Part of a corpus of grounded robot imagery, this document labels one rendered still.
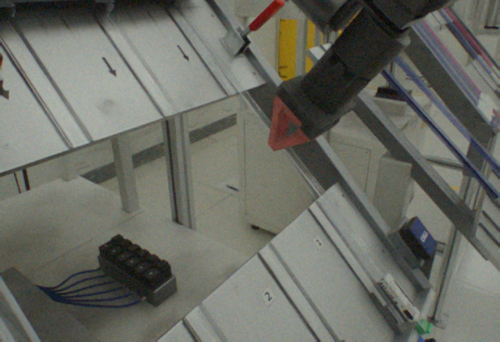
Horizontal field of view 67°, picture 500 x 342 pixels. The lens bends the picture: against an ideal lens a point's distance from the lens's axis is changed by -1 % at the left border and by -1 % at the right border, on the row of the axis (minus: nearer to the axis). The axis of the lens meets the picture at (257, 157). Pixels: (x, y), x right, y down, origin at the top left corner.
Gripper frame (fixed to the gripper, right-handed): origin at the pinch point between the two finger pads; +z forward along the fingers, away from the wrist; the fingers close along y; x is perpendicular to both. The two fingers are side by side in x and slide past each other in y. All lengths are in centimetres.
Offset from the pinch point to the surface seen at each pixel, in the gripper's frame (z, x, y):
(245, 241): 114, 7, -79
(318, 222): 2.6, 11.3, 1.3
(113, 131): 0.6, -9.3, 18.4
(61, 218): 59, -24, 5
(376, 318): 4.0, 24.4, 2.9
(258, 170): 85, -14, -85
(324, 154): 1.1, 4.8, -7.9
